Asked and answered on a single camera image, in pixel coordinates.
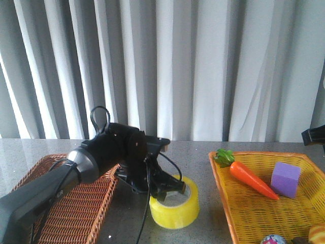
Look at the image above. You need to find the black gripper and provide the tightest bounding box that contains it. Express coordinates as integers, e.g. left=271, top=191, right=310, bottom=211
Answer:
left=116, top=128, right=186, bottom=202
left=301, top=125, right=325, bottom=145

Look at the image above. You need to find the yellow tape roll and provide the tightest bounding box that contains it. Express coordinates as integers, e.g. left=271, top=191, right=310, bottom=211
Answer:
left=149, top=176, right=200, bottom=229

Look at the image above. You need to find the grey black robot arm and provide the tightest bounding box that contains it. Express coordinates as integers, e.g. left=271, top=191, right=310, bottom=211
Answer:
left=1, top=123, right=186, bottom=243

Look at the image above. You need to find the purple foam cube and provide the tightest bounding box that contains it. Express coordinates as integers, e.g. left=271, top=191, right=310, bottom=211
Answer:
left=271, top=162, right=301, bottom=198

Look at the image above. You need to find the orange toy carrot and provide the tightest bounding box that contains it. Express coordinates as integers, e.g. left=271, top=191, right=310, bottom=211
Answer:
left=214, top=148, right=279, bottom=200

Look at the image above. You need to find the yellow woven basket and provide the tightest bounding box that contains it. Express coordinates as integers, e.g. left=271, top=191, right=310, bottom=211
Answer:
left=209, top=151, right=324, bottom=243

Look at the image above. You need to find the brown woven basket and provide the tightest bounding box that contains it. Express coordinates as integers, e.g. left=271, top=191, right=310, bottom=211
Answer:
left=1, top=154, right=119, bottom=243

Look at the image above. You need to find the toy croissant bread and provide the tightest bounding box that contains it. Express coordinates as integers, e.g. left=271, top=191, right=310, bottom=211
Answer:
left=308, top=223, right=325, bottom=244

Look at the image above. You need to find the brown toy animal figure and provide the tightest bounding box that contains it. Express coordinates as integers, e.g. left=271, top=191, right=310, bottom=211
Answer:
left=291, top=237, right=309, bottom=244

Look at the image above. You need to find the grey white curtain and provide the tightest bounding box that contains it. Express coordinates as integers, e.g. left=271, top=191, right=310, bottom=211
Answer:
left=1, top=1, right=324, bottom=142

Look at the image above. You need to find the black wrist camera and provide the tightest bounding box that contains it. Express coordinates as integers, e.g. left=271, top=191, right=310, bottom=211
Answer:
left=145, top=135, right=171, bottom=155

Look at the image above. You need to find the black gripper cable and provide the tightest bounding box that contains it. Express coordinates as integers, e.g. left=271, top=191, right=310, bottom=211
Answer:
left=90, top=106, right=183, bottom=244

